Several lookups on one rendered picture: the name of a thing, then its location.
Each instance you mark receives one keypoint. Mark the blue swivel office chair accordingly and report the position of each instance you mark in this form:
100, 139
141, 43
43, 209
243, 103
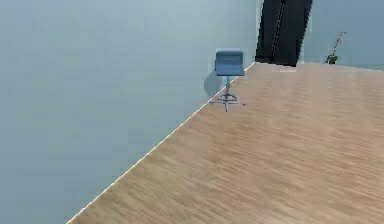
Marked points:
229, 63

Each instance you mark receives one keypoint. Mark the black room door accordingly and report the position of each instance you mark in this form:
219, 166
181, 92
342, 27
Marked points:
283, 31

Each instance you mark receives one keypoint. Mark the green house plant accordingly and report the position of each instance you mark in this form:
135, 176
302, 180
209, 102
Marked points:
332, 58

